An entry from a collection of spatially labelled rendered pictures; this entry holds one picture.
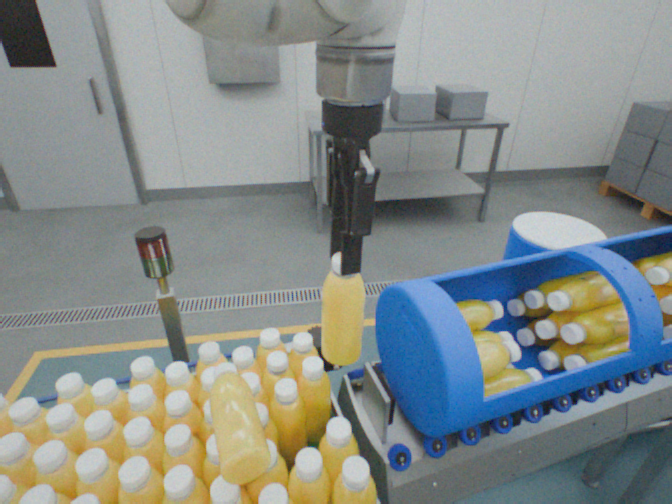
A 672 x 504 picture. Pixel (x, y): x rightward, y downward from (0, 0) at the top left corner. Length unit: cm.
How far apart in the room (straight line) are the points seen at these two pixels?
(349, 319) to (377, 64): 36
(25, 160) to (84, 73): 101
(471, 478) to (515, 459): 11
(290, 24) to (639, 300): 82
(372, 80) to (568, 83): 457
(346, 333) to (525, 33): 419
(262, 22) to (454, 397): 59
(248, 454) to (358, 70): 50
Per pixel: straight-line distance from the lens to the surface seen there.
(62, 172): 453
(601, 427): 115
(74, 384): 88
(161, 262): 93
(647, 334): 97
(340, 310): 61
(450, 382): 69
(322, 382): 80
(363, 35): 45
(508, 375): 86
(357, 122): 48
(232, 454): 61
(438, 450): 86
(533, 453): 104
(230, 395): 67
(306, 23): 32
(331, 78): 47
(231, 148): 411
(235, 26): 31
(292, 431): 79
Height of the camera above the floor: 166
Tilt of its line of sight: 30 degrees down
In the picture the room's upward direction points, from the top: straight up
